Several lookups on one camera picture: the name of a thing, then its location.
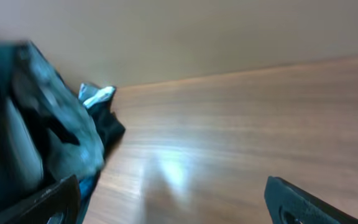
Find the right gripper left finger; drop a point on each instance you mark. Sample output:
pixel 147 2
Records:
pixel 60 200

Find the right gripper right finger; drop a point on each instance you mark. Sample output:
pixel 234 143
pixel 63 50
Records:
pixel 288 203

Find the black shorts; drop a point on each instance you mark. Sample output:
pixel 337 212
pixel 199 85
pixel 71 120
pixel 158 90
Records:
pixel 46 134

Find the dark blue garment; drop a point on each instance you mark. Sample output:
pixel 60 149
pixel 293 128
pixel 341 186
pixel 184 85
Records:
pixel 87 187

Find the black garment in pile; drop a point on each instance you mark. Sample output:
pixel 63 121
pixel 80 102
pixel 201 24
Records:
pixel 109 128

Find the light blue denim jeans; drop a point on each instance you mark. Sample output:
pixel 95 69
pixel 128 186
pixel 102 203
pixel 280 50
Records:
pixel 90 94

